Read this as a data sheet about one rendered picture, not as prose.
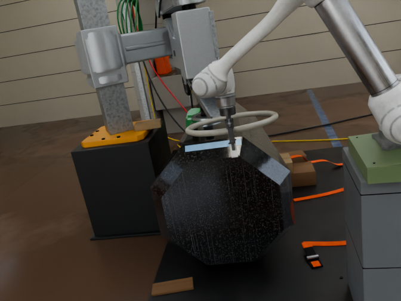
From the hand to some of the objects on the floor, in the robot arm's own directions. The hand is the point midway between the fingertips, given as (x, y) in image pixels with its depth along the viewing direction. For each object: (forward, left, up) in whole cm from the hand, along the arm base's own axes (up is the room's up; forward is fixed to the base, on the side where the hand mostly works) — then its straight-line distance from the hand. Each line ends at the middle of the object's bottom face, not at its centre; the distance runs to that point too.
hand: (233, 149), depth 175 cm
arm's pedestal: (-66, +9, -92) cm, 113 cm away
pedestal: (+105, -104, -85) cm, 171 cm away
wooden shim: (+53, -10, -85) cm, 101 cm away
